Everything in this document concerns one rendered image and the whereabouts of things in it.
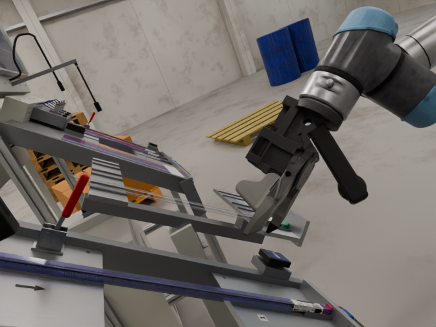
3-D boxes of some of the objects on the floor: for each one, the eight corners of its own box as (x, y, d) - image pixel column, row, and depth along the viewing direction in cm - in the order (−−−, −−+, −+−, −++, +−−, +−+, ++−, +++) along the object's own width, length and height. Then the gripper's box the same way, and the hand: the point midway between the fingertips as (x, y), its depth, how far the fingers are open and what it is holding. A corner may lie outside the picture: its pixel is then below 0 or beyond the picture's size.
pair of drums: (333, 61, 672) (321, 11, 639) (283, 85, 630) (267, 34, 597) (306, 65, 747) (294, 21, 714) (260, 87, 705) (244, 41, 672)
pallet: (277, 107, 493) (274, 100, 489) (316, 108, 414) (314, 98, 410) (207, 143, 453) (204, 135, 449) (236, 151, 375) (232, 142, 371)
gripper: (295, 118, 57) (239, 213, 58) (279, 67, 39) (196, 206, 39) (340, 139, 54) (280, 239, 54) (345, 95, 36) (255, 246, 36)
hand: (261, 237), depth 46 cm, fingers open, 14 cm apart
